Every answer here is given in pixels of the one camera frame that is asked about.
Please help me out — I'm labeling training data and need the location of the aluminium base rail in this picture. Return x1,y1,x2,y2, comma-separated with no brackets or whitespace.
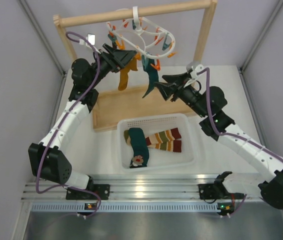
21,174,244,215

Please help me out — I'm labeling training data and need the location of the white plastic basket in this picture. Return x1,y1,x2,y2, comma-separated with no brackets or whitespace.
116,113,199,172

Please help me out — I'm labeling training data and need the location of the mustard sock left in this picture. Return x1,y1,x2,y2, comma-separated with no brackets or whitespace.
117,53,142,91

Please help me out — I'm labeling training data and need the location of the striped sock upper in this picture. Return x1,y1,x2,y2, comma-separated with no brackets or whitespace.
145,127,182,146

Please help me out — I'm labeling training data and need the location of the teal clothes peg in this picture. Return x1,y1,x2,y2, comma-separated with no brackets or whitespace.
141,55,150,73

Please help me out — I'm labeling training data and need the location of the orange clothes peg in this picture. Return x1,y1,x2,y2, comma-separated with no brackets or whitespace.
150,59,161,71

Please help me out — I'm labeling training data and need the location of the striped sock lower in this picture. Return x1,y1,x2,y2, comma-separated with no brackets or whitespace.
148,139,182,153

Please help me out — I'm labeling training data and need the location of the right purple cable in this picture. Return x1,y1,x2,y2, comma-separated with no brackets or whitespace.
197,66,283,218

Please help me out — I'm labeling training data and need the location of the teal sock with reindeer patch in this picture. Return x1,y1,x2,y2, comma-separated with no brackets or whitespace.
124,127,150,169

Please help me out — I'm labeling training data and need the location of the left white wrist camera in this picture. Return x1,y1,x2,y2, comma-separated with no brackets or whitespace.
86,33,96,46

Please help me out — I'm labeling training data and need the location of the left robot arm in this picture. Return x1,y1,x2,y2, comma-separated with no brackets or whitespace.
28,44,137,199

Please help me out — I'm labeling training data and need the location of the striped sock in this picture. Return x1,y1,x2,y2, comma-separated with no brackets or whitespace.
145,127,182,146
148,139,182,153

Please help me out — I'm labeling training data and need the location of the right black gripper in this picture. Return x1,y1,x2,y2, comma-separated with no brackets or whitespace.
155,72,208,118

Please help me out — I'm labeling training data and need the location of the white plastic clip hanger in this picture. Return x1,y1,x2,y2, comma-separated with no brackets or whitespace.
106,6,177,60

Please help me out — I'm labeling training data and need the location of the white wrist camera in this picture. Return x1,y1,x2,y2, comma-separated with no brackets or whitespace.
86,33,96,46
184,61,204,88

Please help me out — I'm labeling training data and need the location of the wooden hanger rack frame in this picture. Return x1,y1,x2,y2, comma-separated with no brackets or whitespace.
53,0,216,132

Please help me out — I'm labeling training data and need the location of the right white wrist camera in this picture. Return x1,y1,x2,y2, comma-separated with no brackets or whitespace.
184,61,204,88

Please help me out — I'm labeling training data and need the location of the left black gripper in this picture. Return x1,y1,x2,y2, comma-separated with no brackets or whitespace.
87,43,137,88

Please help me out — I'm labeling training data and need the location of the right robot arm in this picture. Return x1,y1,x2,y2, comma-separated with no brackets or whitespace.
155,67,283,210

